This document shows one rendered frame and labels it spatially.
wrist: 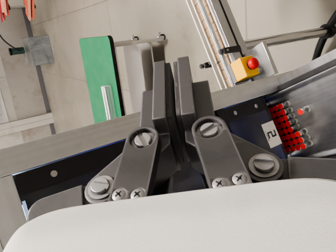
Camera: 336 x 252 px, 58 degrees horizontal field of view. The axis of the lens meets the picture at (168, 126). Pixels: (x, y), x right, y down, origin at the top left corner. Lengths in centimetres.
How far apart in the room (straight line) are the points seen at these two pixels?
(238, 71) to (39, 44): 672
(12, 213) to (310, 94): 94
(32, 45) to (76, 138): 684
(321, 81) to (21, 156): 90
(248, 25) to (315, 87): 139
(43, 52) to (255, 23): 589
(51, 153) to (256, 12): 193
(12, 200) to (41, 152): 11
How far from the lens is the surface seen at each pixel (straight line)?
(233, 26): 134
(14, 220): 73
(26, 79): 921
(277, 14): 228
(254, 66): 110
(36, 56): 758
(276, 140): 110
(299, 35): 171
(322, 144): 117
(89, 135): 77
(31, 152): 74
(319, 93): 112
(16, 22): 920
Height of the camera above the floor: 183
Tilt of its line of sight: 31 degrees down
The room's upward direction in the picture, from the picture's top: 107 degrees counter-clockwise
